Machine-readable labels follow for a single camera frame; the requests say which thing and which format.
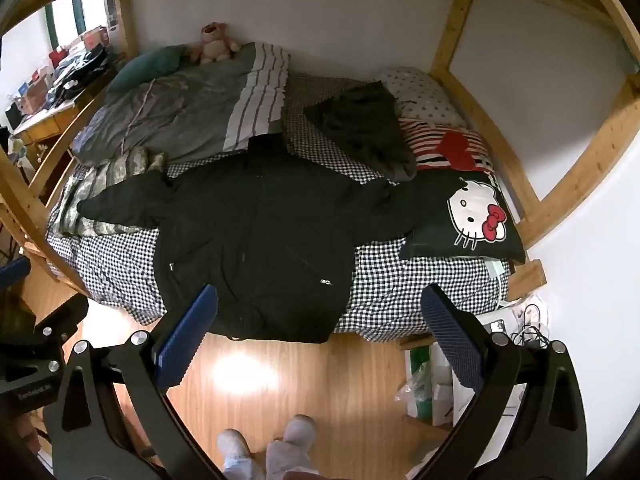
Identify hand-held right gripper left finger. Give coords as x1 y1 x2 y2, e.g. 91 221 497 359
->
42 284 226 480

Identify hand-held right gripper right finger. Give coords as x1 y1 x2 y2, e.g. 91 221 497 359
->
405 284 590 480

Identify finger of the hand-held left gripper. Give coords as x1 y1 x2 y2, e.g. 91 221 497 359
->
0 256 32 292

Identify black jacket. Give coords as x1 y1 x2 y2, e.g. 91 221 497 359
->
77 135 451 345

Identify white paper box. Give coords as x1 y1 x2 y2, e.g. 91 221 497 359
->
431 345 476 426

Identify clear plastic bag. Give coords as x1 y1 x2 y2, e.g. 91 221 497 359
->
395 360 433 421

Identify black white checkered bed sheet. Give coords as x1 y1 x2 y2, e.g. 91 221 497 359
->
45 72 513 343

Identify black cat print pillow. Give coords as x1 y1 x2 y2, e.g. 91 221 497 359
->
404 167 527 266

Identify camouflage cloth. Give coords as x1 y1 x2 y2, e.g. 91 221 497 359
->
55 147 168 237

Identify wooden desk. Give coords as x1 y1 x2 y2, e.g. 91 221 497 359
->
12 50 126 146

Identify red striped bow pillow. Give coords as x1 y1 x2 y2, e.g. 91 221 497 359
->
398 117 496 173

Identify black printed bag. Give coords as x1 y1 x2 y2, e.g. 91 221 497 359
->
50 45 111 96

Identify dark olive garment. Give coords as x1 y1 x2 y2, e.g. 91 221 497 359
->
303 81 418 182

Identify white polka dot pillow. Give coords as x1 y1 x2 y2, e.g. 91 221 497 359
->
375 66 468 128

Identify teal pillow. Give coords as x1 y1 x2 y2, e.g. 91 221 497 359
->
106 45 188 93

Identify pink plush toy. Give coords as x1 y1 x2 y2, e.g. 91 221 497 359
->
187 22 240 65

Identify tangled black cables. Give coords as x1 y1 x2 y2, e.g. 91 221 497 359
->
505 295 551 348

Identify wooden bunk bed frame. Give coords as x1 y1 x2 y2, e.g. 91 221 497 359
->
0 0 640 311

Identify green window frame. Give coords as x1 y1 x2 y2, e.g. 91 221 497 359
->
45 0 86 46

